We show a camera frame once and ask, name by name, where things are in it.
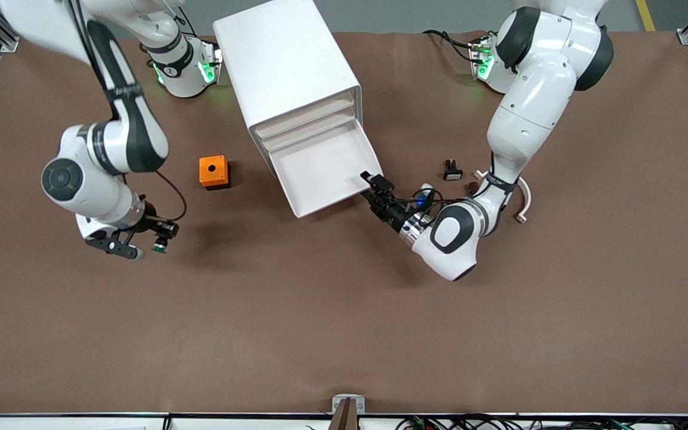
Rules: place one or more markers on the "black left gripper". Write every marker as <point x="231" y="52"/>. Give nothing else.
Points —
<point x="391" y="212"/>

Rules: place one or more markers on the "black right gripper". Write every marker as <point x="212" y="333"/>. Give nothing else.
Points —
<point x="151" y="223"/>

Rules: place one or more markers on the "green mushroom push button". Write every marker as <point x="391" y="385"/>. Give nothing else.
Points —
<point x="159" y="247"/>

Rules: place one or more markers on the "brown table mat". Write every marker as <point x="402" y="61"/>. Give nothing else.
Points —
<point x="344" y="328"/>

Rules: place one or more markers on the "white cabinet drawer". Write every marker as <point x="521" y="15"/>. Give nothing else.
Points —
<point x="302" y="118"/>
<point x="326" y="173"/>
<point x="308" y="134"/>

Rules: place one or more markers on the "orange box with black base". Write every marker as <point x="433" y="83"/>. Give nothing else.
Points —
<point x="212" y="170"/>

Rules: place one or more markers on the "white drawer cabinet shell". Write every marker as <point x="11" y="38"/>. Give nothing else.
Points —
<point x="284" y="54"/>

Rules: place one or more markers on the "black switch with white cap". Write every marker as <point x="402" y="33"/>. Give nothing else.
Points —
<point x="452" y="174"/>

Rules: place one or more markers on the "dark brown grooved block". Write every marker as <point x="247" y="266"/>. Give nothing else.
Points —
<point x="472" y="189"/>

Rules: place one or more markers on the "white semicircular pipe clamp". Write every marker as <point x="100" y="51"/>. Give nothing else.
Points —
<point x="527" y="203"/>

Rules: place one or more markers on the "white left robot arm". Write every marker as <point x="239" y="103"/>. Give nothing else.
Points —
<point x="529" y="107"/>

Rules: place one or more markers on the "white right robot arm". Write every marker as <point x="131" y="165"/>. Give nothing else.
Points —
<point x="96" y="200"/>

